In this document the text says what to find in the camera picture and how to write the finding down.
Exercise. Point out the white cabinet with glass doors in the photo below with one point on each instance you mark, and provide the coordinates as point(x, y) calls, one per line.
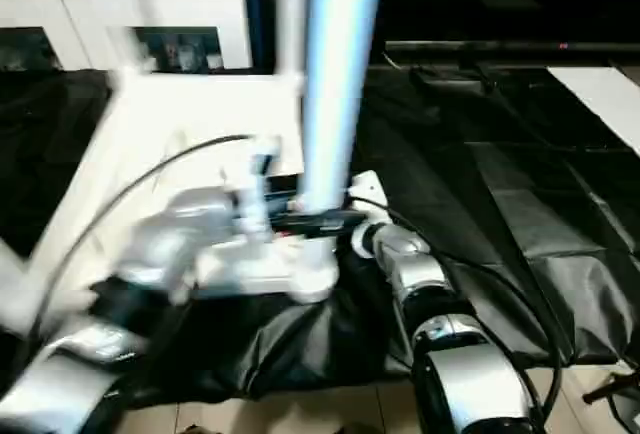
point(90, 19)

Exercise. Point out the black plastic mat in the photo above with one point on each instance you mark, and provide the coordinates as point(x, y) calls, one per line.
point(450, 204)

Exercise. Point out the white flat board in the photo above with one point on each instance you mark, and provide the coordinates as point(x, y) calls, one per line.
point(600, 99)

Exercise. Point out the black metal stand frame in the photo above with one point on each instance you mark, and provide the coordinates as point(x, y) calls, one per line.
point(612, 389)

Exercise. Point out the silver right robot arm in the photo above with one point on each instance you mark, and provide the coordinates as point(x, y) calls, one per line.
point(425, 274)

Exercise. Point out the white plastic table top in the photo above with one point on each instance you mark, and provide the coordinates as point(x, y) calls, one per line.
point(175, 119)

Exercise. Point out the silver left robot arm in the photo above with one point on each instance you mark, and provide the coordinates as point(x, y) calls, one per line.
point(170, 234)

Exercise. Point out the white plastic table leg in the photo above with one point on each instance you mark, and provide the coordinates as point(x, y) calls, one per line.
point(340, 79)
point(291, 19)
point(125, 19)
point(30, 294)

